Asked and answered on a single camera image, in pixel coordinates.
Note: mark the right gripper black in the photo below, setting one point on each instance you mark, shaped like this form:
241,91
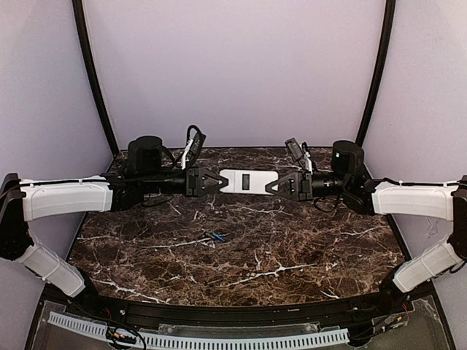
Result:
304,186

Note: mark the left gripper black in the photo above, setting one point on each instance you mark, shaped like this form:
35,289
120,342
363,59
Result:
192,181

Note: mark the white red remote control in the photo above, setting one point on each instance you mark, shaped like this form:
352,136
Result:
247,182

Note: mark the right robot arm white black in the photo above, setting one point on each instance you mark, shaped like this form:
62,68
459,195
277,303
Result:
349,181

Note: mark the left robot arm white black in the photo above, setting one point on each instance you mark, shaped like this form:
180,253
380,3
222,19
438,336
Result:
150,168

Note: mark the blue battery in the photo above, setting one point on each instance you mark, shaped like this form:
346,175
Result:
219,238

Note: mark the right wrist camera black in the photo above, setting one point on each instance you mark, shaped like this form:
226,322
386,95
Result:
299,154

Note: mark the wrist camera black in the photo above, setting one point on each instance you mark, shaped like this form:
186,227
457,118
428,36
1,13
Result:
299,154
189,155

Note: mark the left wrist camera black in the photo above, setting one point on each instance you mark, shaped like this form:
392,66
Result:
189,155

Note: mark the left camera cable black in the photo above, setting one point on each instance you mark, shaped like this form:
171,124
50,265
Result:
191,131

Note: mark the black front rail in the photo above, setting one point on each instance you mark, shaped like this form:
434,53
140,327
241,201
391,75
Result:
352,312

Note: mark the right white cable duct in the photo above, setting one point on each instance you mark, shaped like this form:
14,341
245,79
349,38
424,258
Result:
305,341

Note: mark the white cable duct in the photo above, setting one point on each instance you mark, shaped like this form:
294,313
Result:
305,341
76,324

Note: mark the left white cable duct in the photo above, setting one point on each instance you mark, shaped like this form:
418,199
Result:
76,324

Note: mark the right black frame post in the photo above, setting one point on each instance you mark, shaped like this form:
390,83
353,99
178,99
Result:
379,66

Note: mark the black frame post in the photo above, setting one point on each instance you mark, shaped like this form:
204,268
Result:
379,66
90,68

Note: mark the left black frame post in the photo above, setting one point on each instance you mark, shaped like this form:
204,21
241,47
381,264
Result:
90,68

